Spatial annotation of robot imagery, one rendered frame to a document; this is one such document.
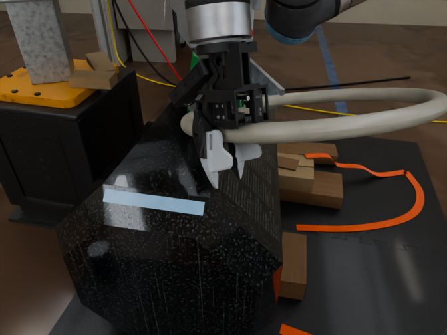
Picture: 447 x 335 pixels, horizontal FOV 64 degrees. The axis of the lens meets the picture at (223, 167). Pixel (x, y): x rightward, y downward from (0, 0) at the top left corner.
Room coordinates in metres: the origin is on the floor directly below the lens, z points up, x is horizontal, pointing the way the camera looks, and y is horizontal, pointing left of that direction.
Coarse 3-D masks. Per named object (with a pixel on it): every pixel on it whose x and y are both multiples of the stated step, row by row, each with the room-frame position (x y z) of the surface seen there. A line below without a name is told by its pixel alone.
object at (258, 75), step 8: (176, 32) 1.43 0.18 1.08; (192, 48) 1.28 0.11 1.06; (200, 56) 1.21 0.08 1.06; (208, 56) 1.11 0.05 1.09; (256, 64) 1.03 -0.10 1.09; (256, 72) 1.01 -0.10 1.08; (264, 72) 0.97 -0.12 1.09; (256, 80) 1.01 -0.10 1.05; (264, 80) 0.95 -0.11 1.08; (272, 80) 0.91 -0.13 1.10; (272, 88) 0.90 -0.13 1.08; (280, 88) 0.86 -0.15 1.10
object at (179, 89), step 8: (200, 64) 0.50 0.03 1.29; (208, 64) 0.51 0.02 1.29; (192, 72) 0.51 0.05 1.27; (200, 72) 0.50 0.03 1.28; (208, 72) 0.49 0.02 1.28; (184, 80) 0.52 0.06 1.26; (192, 80) 0.51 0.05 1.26; (200, 80) 0.50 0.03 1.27; (208, 80) 0.51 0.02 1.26; (176, 88) 0.53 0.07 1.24; (184, 88) 0.52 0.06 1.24; (192, 88) 0.51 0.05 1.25; (200, 88) 0.52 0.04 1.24; (176, 96) 0.53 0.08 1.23; (184, 96) 0.52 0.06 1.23; (192, 96) 0.53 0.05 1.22; (176, 104) 0.53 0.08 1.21; (184, 104) 0.54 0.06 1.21; (192, 104) 0.55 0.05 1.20
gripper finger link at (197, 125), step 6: (198, 114) 0.46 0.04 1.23; (198, 120) 0.46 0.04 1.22; (204, 120) 0.46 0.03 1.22; (192, 126) 0.45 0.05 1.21; (198, 126) 0.45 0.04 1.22; (204, 126) 0.45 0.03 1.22; (210, 126) 0.46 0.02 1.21; (192, 132) 0.45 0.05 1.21; (198, 132) 0.44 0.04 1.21; (204, 132) 0.45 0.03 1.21; (198, 138) 0.44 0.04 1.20; (204, 138) 0.45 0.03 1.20; (198, 144) 0.44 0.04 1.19; (204, 144) 0.44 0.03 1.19; (198, 150) 0.44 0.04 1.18; (204, 150) 0.44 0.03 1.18; (198, 156) 0.44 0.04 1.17; (204, 156) 0.43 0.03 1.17
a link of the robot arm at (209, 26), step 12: (192, 12) 0.49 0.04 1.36; (204, 12) 0.48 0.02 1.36; (216, 12) 0.48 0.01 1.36; (228, 12) 0.48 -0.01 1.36; (240, 12) 0.49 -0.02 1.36; (192, 24) 0.49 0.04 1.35; (204, 24) 0.48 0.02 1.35; (216, 24) 0.48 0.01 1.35; (228, 24) 0.48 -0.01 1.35; (240, 24) 0.49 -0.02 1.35; (192, 36) 0.49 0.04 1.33; (204, 36) 0.48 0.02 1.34; (216, 36) 0.47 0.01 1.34; (228, 36) 0.47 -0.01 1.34; (240, 36) 0.48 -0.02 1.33
